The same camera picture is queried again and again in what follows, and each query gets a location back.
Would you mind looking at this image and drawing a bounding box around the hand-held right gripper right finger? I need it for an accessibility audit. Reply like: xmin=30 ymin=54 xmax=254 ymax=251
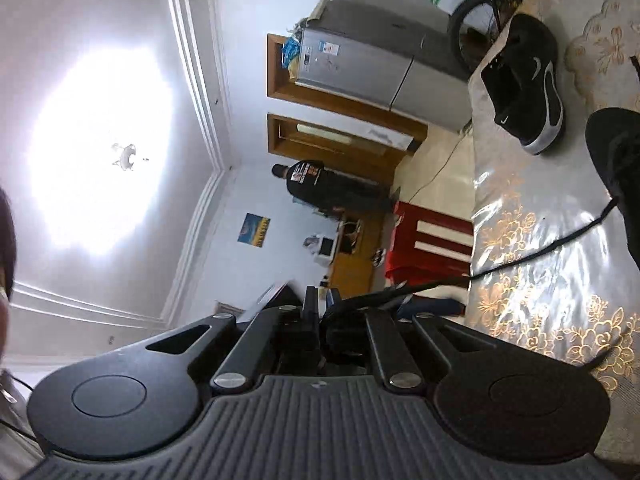
xmin=320 ymin=287 xmax=496 ymax=394

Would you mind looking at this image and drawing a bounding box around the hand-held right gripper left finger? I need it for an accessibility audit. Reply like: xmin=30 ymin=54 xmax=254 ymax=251
xmin=145 ymin=286 xmax=322 ymax=394

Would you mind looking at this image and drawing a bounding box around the black shoelace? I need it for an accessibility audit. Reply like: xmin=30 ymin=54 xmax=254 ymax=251
xmin=320 ymin=199 xmax=628 ymax=376

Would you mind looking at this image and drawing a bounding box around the wooden desk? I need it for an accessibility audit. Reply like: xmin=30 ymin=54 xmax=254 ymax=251
xmin=320 ymin=210 xmax=398 ymax=306

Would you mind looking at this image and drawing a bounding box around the small white monitor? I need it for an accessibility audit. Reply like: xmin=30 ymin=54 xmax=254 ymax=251
xmin=302 ymin=234 xmax=337 ymax=267

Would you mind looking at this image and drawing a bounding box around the red chair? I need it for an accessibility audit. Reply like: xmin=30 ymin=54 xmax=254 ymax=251
xmin=384 ymin=201 xmax=475 ymax=292

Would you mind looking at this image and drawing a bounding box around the ceiling lamp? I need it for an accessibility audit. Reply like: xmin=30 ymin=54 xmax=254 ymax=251
xmin=110 ymin=142 xmax=138 ymax=172

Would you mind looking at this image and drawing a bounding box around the silver refrigerator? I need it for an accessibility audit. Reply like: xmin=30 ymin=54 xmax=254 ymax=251
xmin=292 ymin=0 xmax=475 ymax=135

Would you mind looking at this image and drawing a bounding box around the blue plastic bag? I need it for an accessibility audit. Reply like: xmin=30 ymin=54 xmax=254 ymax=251
xmin=281 ymin=34 xmax=305 ymax=70

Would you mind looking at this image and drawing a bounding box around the black sneaker with silver sole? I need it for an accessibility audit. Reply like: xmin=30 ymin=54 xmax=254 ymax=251
xmin=480 ymin=13 xmax=566 ymax=156

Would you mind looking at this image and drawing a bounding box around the bicycle wheel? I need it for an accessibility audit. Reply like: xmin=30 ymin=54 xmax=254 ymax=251
xmin=446 ymin=0 xmax=527 ymax=78

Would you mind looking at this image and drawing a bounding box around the wall poster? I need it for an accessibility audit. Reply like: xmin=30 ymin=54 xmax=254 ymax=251
xmin=238 ymin=212 xmax=272 ymax=249

